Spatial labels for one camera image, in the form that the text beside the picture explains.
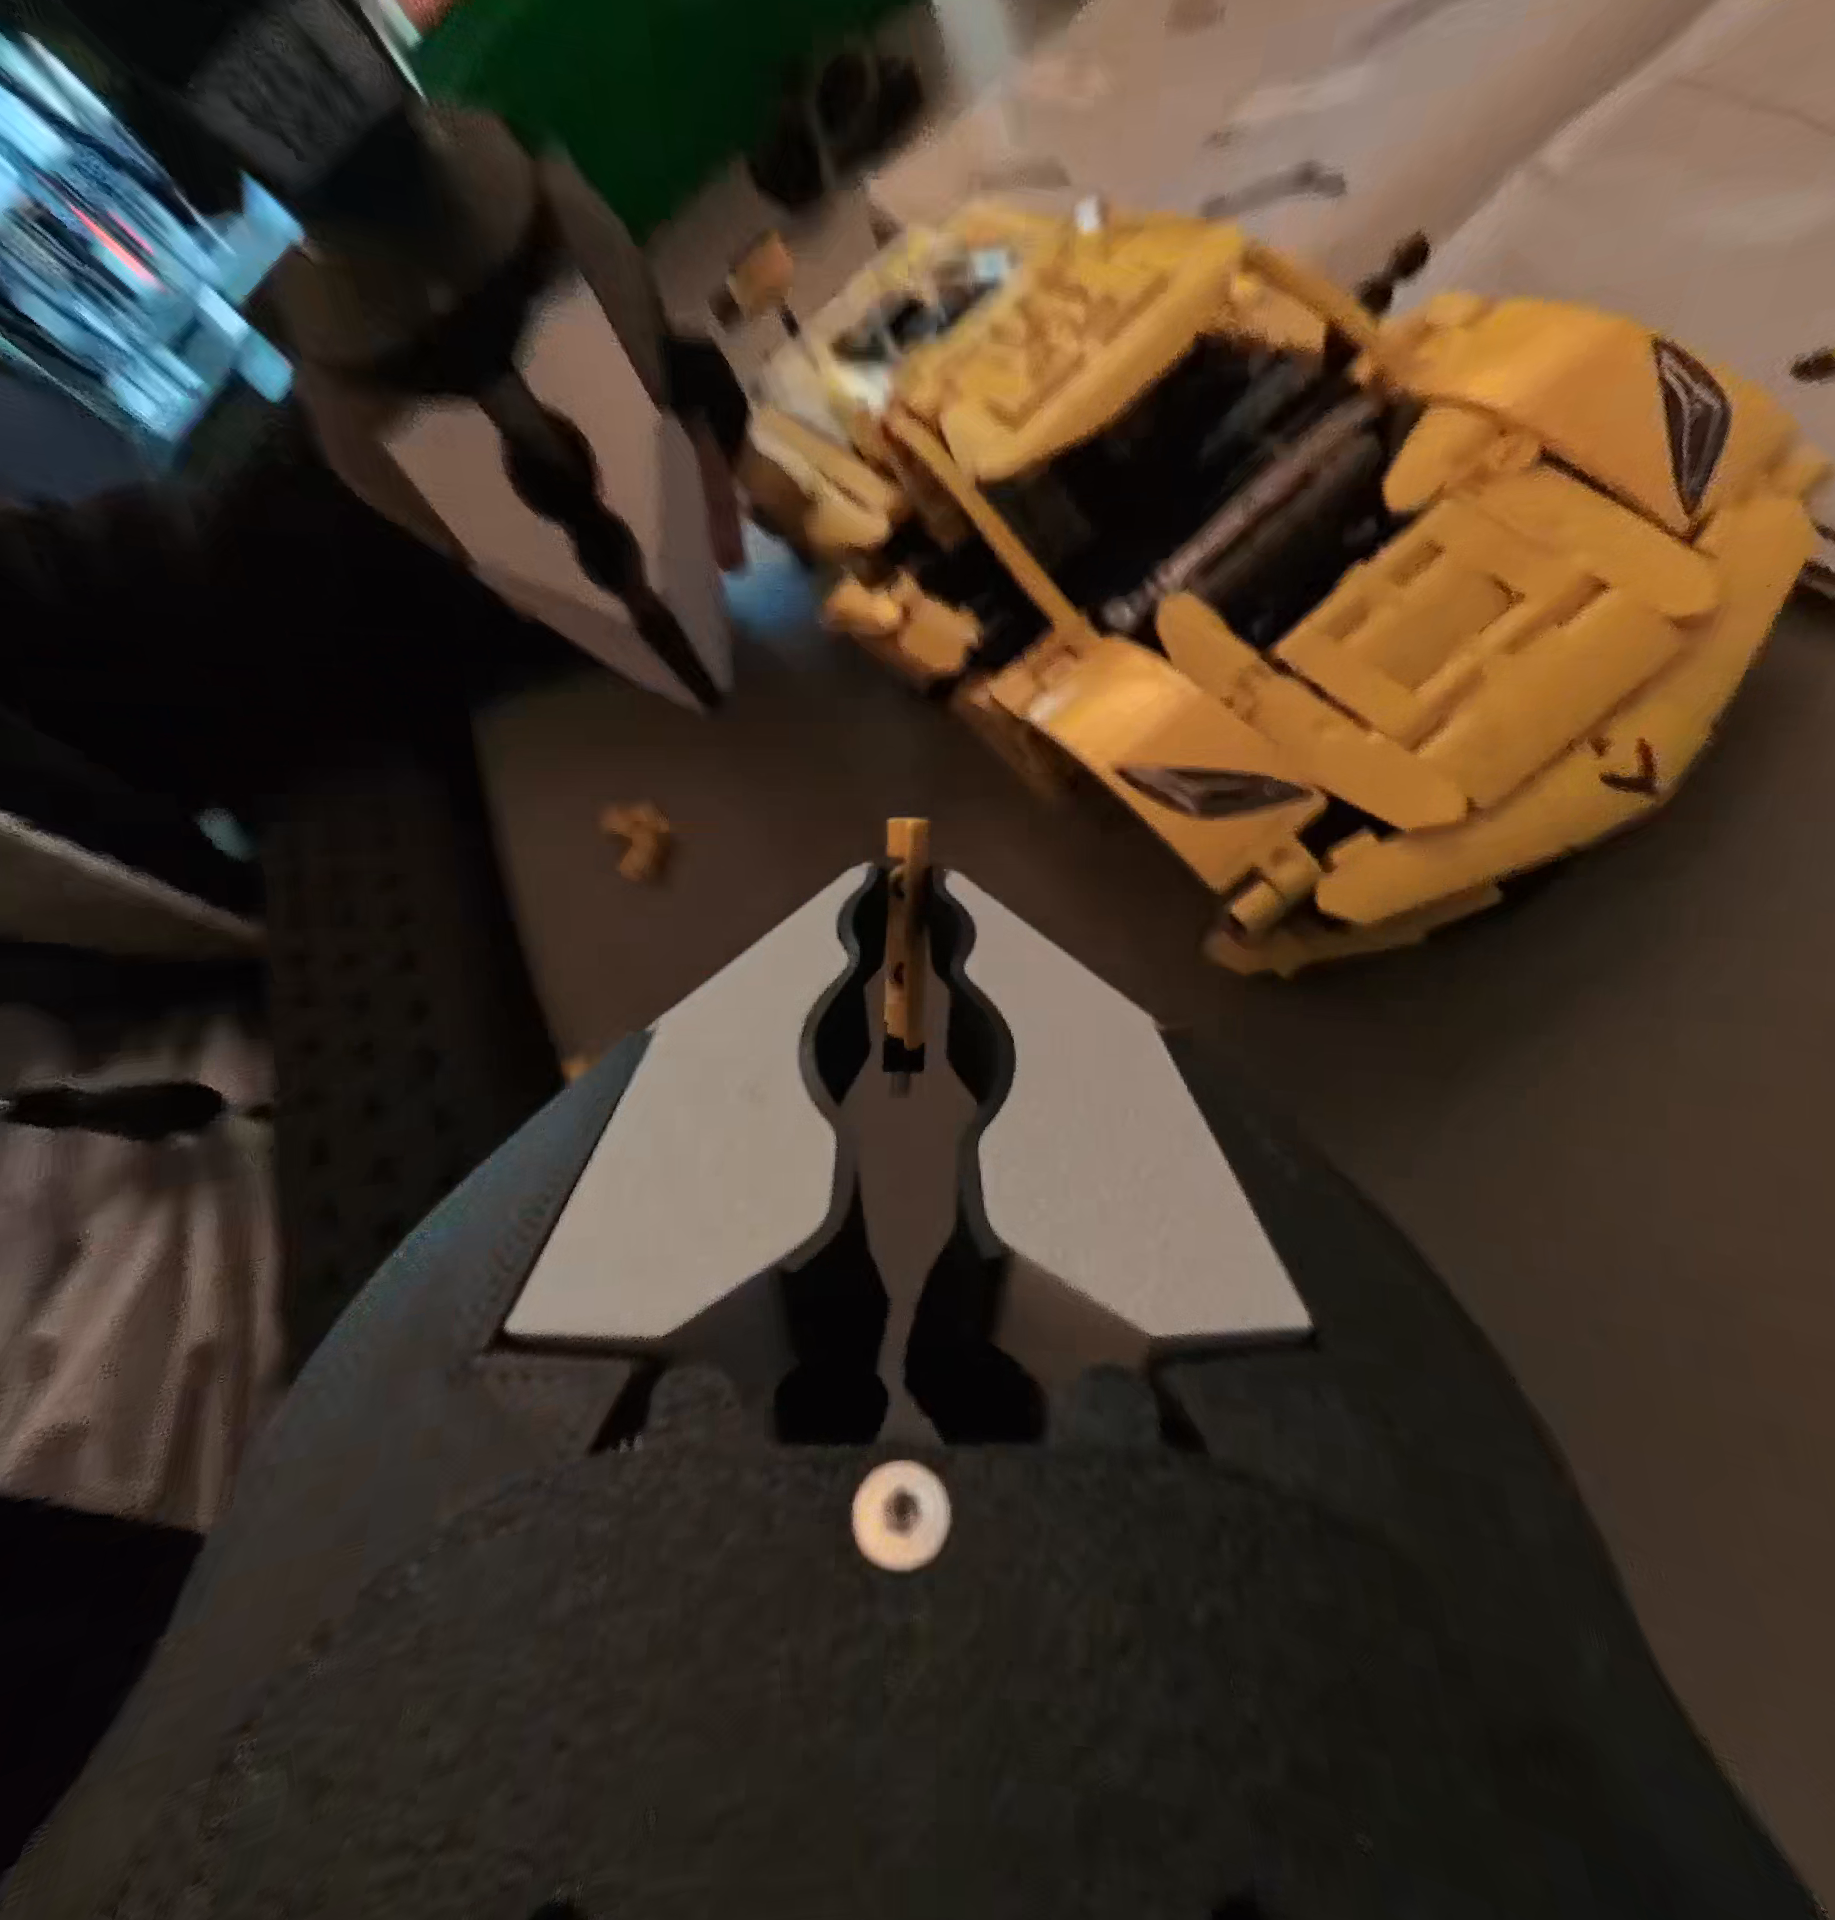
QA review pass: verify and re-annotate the yellow angled connector piece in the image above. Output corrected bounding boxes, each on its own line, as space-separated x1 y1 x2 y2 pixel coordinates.
599 797 679 888

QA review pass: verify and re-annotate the open instruction booklet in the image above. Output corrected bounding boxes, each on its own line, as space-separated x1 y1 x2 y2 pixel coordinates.
991 0 1835 618

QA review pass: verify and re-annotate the person's left forearm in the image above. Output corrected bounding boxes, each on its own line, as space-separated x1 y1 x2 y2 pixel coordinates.
0 403 469 797

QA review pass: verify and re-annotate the yellow beam with black pin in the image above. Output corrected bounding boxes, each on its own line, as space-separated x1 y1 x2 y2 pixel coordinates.
879 816 937 1093

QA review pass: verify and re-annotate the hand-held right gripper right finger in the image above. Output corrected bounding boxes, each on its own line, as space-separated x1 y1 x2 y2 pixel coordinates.
931 870 1315 1344

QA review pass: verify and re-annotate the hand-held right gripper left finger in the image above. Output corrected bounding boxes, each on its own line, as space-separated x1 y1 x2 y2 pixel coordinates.
503 861 877 1344

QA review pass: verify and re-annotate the yellow brick car model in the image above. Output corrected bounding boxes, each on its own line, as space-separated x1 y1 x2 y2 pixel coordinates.
737 201 1833 978

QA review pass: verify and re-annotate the small yellow black brick piece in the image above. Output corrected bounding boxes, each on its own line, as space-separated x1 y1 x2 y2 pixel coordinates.
713 235 799 329

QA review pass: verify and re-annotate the grey desk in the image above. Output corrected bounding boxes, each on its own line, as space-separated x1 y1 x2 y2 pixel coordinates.
467 90 1835 1877

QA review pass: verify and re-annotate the black perforated panel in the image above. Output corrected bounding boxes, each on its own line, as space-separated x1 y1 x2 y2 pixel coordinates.
263 772 559 1359

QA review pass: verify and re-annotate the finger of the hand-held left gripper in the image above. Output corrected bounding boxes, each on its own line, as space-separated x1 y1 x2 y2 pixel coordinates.
509 273 733 699
381 381 703 709

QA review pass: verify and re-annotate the green plastic bin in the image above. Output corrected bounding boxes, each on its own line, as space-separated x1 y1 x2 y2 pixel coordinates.
413 0 933 250

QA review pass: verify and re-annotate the person's fleece-lined jacket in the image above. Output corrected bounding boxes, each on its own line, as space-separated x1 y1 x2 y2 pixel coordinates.
0 793 265 961

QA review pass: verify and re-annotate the black rubber tire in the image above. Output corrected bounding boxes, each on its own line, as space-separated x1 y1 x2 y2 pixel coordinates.
751 35 919 204

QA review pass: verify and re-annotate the person's white shirt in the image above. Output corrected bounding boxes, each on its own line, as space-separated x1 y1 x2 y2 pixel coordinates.
0 959 285 1524

